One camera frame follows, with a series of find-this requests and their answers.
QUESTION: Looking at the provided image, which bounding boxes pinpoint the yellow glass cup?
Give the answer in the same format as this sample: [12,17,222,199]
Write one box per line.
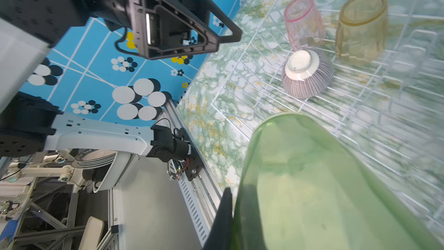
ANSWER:
[335,0,389,65]

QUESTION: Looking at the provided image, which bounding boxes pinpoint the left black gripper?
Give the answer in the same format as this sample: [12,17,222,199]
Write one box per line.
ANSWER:
[127,0,242,60]

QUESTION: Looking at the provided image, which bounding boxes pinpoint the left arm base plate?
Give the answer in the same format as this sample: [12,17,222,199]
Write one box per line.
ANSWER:
[174,128,204,181]

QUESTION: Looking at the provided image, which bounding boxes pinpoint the green glass cup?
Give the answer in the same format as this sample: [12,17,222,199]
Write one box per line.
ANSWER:
[230,113,443,250]

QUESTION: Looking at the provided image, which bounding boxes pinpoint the white wire dish rack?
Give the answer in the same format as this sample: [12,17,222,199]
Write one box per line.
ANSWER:
[212,0,444,238]

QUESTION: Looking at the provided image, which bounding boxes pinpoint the aluminium front rail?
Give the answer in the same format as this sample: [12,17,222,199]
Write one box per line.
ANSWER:
[163,100,223,246]

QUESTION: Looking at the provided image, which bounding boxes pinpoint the white floor fan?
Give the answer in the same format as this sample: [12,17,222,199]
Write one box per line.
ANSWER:
[71,149,133,193]

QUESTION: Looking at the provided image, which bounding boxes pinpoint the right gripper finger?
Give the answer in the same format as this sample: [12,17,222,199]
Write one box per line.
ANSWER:
[203,187,233,250]

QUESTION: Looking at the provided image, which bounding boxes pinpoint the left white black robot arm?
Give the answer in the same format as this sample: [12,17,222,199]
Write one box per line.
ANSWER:
[1,0,242,157]

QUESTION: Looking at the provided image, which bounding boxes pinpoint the pink glass cup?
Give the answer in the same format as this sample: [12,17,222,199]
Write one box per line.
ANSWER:
[283,0,326,51]

